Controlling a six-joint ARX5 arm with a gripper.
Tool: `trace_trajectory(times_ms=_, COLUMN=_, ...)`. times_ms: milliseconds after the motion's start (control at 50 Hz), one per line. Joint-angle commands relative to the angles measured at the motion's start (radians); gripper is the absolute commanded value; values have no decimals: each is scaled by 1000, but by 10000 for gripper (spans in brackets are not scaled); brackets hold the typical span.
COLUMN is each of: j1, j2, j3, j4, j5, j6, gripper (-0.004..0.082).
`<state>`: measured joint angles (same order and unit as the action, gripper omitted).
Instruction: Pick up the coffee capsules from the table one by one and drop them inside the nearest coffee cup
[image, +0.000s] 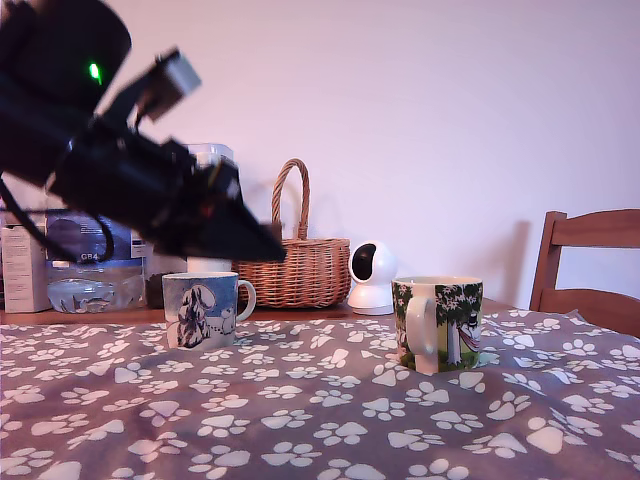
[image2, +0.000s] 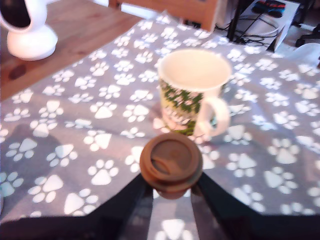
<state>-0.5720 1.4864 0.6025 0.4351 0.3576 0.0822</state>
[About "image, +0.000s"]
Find grey camera box with bracket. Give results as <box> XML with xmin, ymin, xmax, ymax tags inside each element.
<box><xmin>93</xmin><ymin>46</ymin><xmax>204</xmax><ymax>132</ymax></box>

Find wicker basket with handle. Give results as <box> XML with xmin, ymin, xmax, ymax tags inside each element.
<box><xmin>230</xmin><ymin>158</ymin><xmax>353</xmax><ymax>310</ymax></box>

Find white insulated bottle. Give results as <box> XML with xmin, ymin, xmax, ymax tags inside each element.
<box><xmin>186</xmin><ymin>152</ymin><xmax>234</xmax><ymax>275</ymax></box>

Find grey paw print tablecloth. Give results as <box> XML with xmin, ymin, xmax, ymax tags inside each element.
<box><xmin>0</xmin><ymin>307</ymin><xmax>640</xmax><ymax>480</ymax></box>

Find small white round camera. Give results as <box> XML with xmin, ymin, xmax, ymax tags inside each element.
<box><xmin>347</xmin><ymin>239</ymin><xmax>399</xmax><ymax>317</ymax></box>

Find green mug with tree print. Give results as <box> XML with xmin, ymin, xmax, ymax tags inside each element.
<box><xmin>390</xmin><ymin>275</ymin><xmax>485</xmax><ymax>376</ymax></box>

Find black cable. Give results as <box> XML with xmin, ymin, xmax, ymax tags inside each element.
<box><xmin>0</xmin><ymin>172</ymin><xmax>117</xmax><ymax>265</ymax></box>

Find clear plastic container with lid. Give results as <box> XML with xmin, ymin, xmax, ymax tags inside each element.
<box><xmin>143</xmin><ymin>142</ymin><xmax>237</xmax><ymax>309</ymax></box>

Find white cardboard box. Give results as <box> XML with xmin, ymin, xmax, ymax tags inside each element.
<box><xmin>0</xmin><ymin>223</ymin><xmax>54</xmax><ymax>315</ymax></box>

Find large clear water bottle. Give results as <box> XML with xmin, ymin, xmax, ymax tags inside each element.
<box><xmin>44</xmin><ymin>207</ymin><xmax>149</xmax><ymax>315</ymax></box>

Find blue mug with snowy print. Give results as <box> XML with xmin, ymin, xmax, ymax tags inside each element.
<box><xmin>160</xmin><ymin>271</ymin><xmax>258</xmax><ymax>351</ymax></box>

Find wooden chair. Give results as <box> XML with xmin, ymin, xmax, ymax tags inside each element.
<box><xmin>528</xmin><ymin>208</ymin><xmax>640</xmax><ymax>342</ymax></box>

